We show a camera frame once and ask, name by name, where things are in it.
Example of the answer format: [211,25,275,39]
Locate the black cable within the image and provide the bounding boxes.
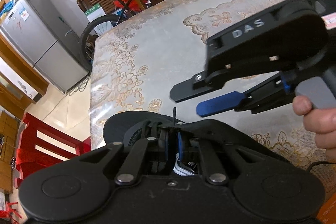
[305,160,333,175]

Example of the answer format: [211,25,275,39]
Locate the white green carton box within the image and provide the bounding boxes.
[84,3,106,22]

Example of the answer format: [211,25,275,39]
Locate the red wooden chair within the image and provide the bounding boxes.
[14,113,91,189]

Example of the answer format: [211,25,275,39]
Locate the silver refrigerator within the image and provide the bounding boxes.
[1,0,91,93]

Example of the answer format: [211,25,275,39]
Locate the black bicycle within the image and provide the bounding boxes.
[80,0,141,65]

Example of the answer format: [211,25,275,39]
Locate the black shoelace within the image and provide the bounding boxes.
[141,107,185,140]

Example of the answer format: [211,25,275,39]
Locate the person right hand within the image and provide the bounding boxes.
[293,96,336,163]

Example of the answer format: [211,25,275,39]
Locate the orange printed bag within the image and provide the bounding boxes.
[317,194,336,224]

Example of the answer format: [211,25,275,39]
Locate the black sneaker with white swoosh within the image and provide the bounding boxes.
[103,111,289,163]

